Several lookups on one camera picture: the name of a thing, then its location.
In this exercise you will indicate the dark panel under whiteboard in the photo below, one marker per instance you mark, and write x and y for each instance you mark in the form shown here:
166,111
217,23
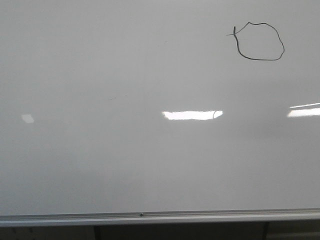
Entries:
184,231

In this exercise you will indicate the grey pegboard panel under whiteboard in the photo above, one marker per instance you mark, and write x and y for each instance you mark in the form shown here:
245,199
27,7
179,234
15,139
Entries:
48,233

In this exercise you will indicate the white whiteboard with aluminium frame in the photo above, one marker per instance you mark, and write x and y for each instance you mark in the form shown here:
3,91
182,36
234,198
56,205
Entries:
159,111

